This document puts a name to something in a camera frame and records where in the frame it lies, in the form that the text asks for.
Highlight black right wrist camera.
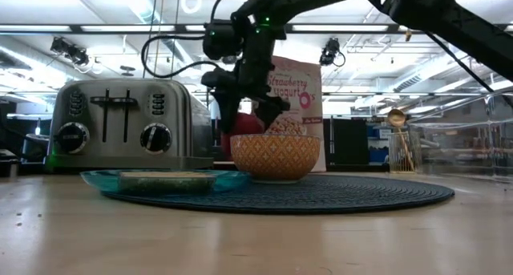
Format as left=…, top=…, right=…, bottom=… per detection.
left=200, top=68, right=240, bottom=90

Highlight black camera cable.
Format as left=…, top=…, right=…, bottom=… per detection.
left=140, top=33, right=220, bottom=79

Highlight orange patterned bowl blue inside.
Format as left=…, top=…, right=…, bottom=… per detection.
left=229, top=133, right=321, bottom=184

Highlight toast slice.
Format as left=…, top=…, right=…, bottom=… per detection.
left=118, top=170, right=217, bottom=196

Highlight round dark blue placemat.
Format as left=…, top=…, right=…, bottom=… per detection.
left=102, top=174, right=456, bottom=216

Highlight red apple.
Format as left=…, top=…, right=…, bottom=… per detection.
left=220, top=112, right=266, bottom=158

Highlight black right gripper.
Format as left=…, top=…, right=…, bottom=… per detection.
left=215, top=56, right=290, bottom=134

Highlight silver four-slot toaster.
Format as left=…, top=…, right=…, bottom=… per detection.
left=43, top=78, right=215, bottom=172

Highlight black rig crossbeam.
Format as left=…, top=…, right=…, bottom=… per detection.
left=0, top=23, right=513, bottom=36

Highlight clear plastic container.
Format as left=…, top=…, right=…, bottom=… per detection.
left=406, top=88, right=513, bottom=184

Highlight white hanging ring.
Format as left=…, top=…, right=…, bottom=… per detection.
left=180, top=0, right=203, bottom=15

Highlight pink strawberry yogurt cereal box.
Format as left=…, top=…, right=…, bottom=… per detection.
left=262, top=55, right=326, bottom=174

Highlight black spotlight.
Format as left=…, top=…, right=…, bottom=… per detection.
left=50, top=37, right=91, bottom=67
left=318, top=37, right=346, bottom=68

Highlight black partition panels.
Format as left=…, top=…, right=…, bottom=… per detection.
left=322, top=118, right=370, bottom=166

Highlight teal glass plate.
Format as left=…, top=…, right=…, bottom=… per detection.
left=79, top=169, right=252, bottom=196

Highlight blue storage bin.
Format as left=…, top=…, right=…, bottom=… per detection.
left=368, top=124, right=390, bottom=164

